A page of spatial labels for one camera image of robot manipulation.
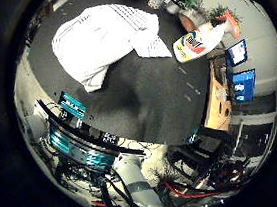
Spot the blue cardboard box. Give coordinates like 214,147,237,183
228,66,258,105

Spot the white spray bottle orange trigger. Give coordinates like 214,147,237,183
171,3,244,69

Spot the white striped cloth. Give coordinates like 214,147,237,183
46,0,178,102

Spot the red cable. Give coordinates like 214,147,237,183
162,181,225,204

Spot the blue framed white panel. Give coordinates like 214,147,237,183
223,37,250,69

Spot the black equipment box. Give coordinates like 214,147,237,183
168,122,234,166

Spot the light wooden desk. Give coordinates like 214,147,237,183
202,59,239,132

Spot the green plant in terracotta pot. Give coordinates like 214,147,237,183
176,1,242,37

